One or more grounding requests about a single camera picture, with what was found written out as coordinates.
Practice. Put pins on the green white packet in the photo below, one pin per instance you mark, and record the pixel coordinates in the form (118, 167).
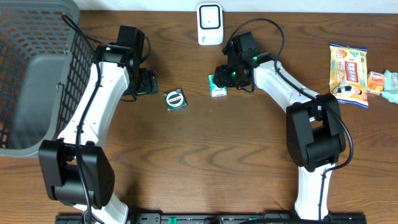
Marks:
(214, 90)

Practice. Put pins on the large yellow snack bag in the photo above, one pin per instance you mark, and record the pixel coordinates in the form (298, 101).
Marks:
(348, 75)

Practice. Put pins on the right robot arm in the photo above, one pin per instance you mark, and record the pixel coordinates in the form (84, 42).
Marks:
(314, 135)

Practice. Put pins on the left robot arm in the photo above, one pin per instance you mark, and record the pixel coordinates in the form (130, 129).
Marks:
(75, 168)

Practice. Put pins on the light blue small packet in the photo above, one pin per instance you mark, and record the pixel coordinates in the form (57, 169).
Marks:
(390, 87)

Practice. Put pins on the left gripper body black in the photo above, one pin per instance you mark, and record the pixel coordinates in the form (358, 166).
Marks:
(148, 83)

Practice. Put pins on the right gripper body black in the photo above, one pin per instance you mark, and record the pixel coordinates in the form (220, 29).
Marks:
(227, 74)

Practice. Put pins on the grey plastic mesh basket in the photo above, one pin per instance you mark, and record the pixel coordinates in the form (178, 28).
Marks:
(45, 68)

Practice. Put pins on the dark green round-label packet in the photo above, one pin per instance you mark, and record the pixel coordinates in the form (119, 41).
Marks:
(175, 100)

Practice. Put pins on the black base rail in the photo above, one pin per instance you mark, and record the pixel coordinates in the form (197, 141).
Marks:
(269, 217)

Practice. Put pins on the orange small packet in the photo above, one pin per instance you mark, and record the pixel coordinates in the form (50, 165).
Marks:
(376, 82)

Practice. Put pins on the white barcode scanner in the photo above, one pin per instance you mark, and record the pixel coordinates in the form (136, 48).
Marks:
(210, 23)

